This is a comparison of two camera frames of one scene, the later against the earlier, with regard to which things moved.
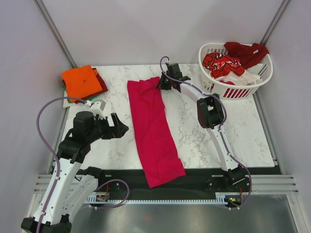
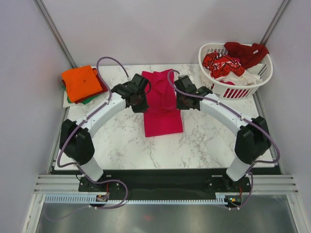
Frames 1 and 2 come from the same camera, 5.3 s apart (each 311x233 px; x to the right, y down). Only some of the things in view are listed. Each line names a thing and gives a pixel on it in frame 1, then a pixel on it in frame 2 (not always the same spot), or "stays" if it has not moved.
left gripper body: [101, 129] → [141, 105]
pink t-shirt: [160, 153] → [162, 117]
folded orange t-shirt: [81, 82] stays
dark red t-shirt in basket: [248, 55] stays
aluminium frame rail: [262, 184] stays
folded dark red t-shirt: [102, 84] stays
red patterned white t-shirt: [222, 67] stays
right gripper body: [165, 82] → [181, 104]
